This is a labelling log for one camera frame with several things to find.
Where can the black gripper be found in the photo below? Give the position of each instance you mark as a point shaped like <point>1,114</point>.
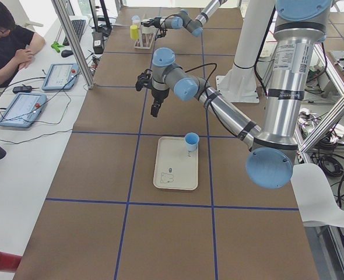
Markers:
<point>159,94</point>
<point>148,23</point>

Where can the pale green plastic cup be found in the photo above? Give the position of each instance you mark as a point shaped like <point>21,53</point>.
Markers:
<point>147,30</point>

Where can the blue plastic cup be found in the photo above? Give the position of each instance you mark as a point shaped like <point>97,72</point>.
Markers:
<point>191,141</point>
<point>136,20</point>

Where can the yellow plastic cup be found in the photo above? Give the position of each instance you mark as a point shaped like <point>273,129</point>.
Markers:
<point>134,32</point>

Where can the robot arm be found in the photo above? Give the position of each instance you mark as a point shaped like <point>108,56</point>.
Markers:
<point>299,25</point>
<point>181,19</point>

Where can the white plastic tray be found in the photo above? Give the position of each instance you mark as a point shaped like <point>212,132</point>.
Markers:
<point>176,168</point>

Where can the black keyboard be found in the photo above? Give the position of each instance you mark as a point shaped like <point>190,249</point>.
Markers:
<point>78,26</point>

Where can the black computer mouse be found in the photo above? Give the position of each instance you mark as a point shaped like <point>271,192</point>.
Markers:
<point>66,53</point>

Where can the green plastic tool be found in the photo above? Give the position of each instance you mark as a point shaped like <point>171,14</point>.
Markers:
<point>57,46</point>

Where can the blue teach pendant far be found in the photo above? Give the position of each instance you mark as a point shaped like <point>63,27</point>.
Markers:
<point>60,76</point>

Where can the blue teach pendant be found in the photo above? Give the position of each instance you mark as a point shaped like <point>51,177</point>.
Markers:
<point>60,76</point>
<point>23,110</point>

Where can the black handheld remote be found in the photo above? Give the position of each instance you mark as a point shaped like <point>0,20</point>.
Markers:
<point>22,89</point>

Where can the blue teach pendant near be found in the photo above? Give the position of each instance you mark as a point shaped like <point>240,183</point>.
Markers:
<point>23,110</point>

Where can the seated person black shirt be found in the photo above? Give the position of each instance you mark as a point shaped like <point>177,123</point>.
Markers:
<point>18,46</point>

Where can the white paper sheet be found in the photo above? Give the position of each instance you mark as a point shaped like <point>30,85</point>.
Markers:
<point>315,199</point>

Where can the red cylinder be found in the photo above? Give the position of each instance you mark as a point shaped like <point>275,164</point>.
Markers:
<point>9,262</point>

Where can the white wire cup rack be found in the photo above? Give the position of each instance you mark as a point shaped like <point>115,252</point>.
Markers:
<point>145,40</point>

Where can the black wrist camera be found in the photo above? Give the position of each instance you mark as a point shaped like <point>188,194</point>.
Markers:
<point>144,80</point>

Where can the aluminium frame post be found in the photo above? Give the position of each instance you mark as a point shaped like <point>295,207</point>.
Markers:
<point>63,17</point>

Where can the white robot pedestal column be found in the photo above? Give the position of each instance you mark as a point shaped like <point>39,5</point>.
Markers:
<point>239,84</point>

